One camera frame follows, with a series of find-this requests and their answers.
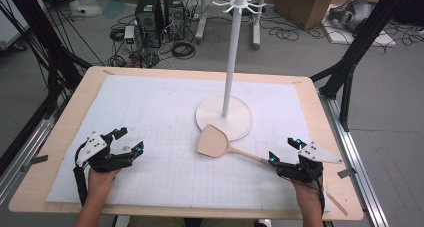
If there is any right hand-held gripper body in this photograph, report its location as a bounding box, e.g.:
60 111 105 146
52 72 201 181
275 141 344 184

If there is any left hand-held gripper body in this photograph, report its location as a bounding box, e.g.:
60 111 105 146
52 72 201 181
75 130 134 174

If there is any wooden spatula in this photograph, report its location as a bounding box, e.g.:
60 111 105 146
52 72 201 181
195 123 272 165

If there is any person's right hand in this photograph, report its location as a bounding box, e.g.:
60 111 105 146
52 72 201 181
291 178 324 208

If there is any person's left hand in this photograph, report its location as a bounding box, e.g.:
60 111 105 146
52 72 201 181
87 168 121 198

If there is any white grid mat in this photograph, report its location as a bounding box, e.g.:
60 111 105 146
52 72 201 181
45 74 332 213

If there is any grey tape strip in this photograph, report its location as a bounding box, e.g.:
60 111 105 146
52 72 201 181
337 167 357 180
19 154 49 173

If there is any thin wooden stick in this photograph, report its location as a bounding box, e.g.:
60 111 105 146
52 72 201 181
324 190 349 217

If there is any white hook rack stand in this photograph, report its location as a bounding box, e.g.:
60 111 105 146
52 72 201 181
195 0 267 143

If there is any small grey electronic box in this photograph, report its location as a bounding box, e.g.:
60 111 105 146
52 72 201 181
123 25 136 45

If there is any white stand leg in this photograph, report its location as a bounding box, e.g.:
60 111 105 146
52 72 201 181
194 0 210 43
251 0 268 51

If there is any black computer tower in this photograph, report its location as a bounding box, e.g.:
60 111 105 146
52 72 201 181
134 0 165 50
162 0 186 41

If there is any clear plastic bag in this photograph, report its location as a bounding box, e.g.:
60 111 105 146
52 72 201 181
69 0 103 17

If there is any white flat board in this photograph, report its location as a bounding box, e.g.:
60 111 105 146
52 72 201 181
321 3 398 48

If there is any large cardboard box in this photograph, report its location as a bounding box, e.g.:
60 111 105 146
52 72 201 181
273 0 348 31

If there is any grey and black headset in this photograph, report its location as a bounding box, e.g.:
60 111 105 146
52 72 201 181
328 0 376 33

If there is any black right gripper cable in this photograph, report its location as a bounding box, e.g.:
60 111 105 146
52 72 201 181
311 171 326 215

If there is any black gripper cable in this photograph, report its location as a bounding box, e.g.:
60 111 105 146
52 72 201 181
311 171 326 215
73 141 90 207

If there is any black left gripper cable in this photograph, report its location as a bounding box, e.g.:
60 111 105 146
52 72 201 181
73 141 90 207

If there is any aluminium rail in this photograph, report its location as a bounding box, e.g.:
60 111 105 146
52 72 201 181
318 93 390 227
0 96 64 205

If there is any black metal frame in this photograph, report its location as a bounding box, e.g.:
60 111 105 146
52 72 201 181
309 0 413 133
0 0 93 120

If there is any coiled black cable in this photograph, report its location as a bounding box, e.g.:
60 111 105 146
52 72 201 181
171 41 197 60

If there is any loose black floor cable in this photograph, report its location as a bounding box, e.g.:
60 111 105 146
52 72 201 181
268 26 301 42

